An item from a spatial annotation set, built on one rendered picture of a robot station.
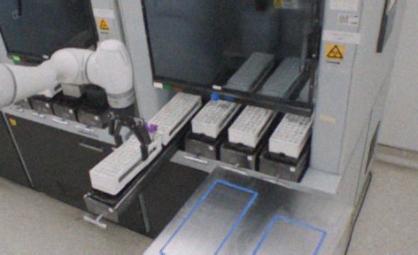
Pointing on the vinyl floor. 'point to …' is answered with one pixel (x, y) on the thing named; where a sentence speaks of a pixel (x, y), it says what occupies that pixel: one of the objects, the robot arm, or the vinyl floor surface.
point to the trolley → (253, 220)
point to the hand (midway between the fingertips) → (132, 150)
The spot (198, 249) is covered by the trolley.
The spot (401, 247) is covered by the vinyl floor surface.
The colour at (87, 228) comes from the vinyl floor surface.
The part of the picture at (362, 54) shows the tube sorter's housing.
